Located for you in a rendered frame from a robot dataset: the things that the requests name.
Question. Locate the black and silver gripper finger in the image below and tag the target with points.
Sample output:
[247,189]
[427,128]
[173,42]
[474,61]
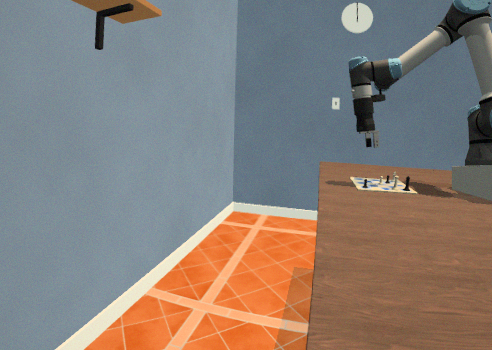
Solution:
[375,138]
[367,138]

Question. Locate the blue and cream chessboard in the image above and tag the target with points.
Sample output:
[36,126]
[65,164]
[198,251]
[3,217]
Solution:
[374,186]

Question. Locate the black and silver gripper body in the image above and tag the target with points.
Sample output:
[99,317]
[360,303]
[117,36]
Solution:
[363,106]

